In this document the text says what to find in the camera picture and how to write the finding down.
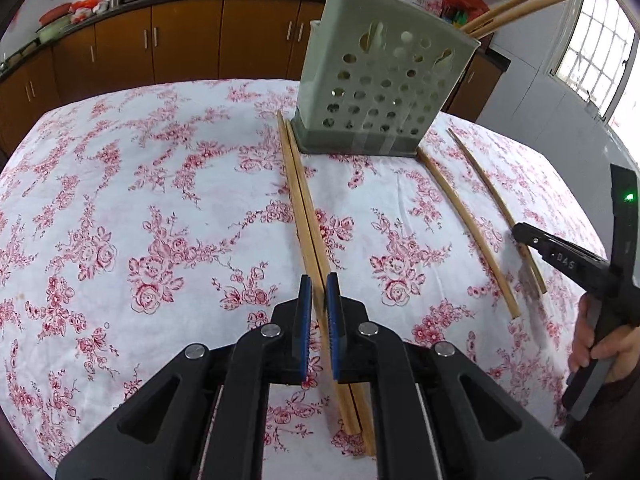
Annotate wooden lower cabinets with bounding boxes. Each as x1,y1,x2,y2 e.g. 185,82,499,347
0,0,506,126

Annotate window with white grille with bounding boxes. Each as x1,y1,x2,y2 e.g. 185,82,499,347
547,0,640,121

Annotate person's right hand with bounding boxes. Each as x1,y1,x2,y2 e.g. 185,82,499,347
569,292,640,386

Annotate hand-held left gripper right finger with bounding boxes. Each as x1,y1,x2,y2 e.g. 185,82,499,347
325,272,586,480

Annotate grey perforated utensil holder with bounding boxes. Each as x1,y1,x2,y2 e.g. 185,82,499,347
291,0,483,157

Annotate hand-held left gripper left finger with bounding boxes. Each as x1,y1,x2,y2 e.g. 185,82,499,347
55,274,313,480

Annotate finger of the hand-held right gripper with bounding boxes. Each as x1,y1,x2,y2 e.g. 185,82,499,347
511,221,614,294

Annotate green basin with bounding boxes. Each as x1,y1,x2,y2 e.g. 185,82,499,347
36,15,76,43

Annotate red basin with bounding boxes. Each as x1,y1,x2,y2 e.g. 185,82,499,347
39,2,73,23

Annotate red floral tablecloth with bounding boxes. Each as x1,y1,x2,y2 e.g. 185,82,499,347
0,77,608,478

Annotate red and white bag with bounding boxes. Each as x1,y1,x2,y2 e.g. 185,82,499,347
70,0,108,23

